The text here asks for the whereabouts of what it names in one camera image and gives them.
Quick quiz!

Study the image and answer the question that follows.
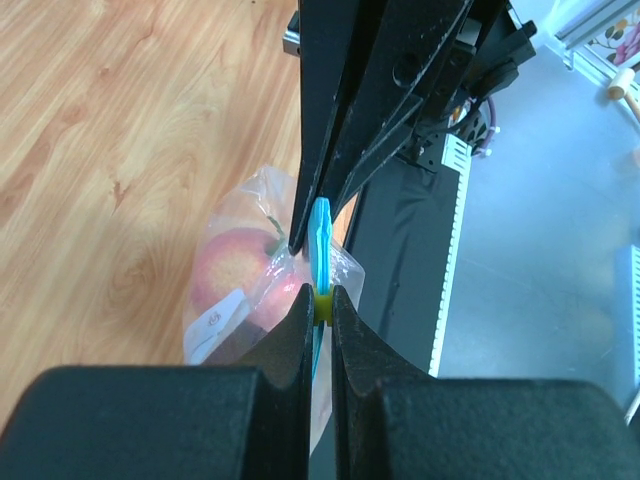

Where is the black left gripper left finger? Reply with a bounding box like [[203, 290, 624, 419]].
[[1, 285, 314, 479]]

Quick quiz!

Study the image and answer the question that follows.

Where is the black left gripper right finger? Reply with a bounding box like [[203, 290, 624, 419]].
[[332, 287, 639, 479]]

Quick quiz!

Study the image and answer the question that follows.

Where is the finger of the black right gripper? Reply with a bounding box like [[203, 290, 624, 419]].
[[291, 1, 385, 253]]

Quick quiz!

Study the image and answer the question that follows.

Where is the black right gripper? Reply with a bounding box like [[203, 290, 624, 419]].
[[332, 1, 537, 215]]

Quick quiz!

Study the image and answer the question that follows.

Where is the clear zip top bag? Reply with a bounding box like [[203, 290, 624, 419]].
[[182, 164, 366, 456]]

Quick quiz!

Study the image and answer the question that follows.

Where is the pink fake fruit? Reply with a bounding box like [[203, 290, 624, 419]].
[[191, 227, 307, 331]]

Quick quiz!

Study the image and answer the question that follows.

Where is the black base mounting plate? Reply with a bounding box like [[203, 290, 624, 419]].
[[347, 160, 458, 374]]

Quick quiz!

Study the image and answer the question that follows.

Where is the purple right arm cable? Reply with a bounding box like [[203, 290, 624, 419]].
[[469, 97, 501, 156]]

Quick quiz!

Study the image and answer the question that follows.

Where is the white cable duct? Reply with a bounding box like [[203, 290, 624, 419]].
[[428, 134, 471, 377]]

